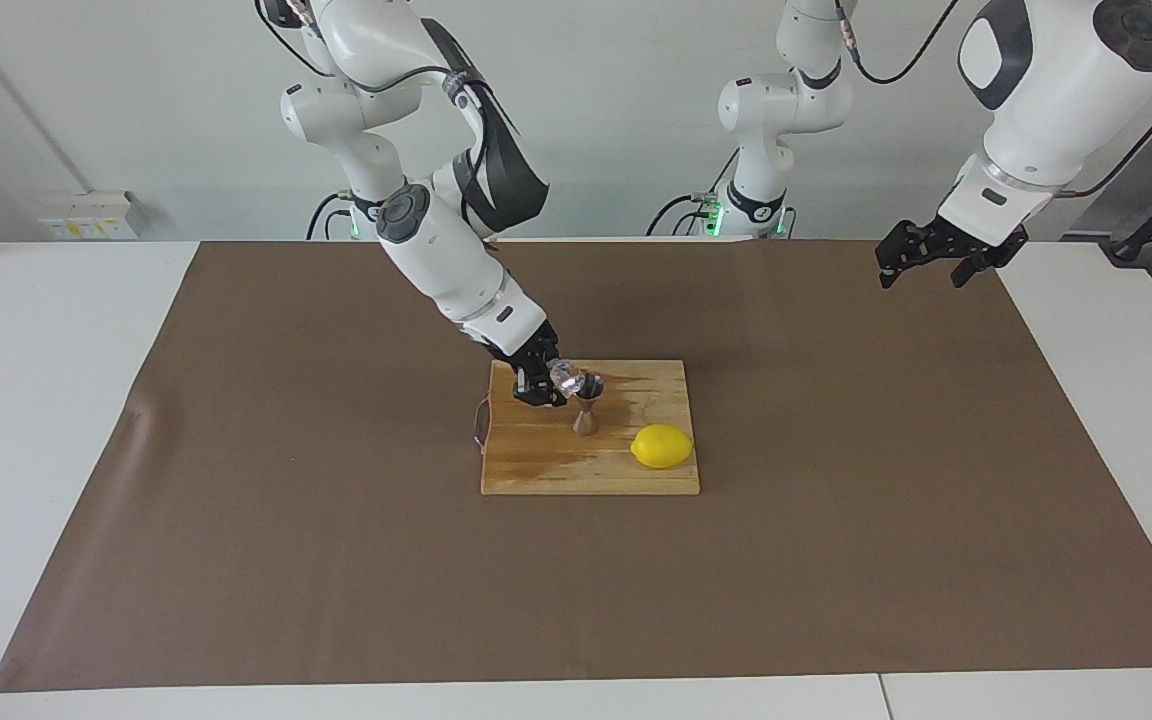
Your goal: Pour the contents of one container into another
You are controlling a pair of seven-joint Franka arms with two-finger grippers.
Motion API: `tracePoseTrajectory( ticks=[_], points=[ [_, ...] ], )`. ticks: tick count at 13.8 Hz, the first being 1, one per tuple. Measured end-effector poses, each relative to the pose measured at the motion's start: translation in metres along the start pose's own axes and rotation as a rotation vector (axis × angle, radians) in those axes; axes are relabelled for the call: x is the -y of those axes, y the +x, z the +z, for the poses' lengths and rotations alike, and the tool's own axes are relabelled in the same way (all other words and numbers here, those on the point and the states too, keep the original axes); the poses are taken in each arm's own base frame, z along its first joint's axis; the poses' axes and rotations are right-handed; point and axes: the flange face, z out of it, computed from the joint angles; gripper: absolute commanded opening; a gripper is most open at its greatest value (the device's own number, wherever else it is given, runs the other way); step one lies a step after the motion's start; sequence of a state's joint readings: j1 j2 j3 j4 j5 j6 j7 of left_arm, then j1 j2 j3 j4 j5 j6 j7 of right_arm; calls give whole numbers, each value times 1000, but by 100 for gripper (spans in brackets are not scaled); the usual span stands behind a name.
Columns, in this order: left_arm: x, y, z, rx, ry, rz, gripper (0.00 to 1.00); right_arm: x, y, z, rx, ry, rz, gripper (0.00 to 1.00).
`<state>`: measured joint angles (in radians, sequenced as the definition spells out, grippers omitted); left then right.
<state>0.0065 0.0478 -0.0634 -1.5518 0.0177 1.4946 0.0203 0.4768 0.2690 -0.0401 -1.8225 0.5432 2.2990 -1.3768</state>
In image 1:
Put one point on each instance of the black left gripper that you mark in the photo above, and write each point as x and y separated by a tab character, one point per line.
976	245

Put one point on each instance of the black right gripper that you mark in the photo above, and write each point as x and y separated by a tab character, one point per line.
518	345

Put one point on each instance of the small clear glass cup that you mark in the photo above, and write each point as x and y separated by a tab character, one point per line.
566	376

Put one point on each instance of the steel double jigger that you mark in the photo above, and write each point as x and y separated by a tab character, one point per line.
586	420

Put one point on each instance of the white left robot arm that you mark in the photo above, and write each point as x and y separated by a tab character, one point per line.
1056	100

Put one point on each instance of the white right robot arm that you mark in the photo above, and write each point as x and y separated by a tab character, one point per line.
436	250

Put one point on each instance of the wooden cutting board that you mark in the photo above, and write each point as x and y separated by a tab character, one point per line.
536	470

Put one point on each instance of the yellow lemon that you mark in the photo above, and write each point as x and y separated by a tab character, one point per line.
662	446

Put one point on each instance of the brown paper table mat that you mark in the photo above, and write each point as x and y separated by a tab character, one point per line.
336	580

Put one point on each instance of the white wall socket box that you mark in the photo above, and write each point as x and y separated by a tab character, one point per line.
86	215

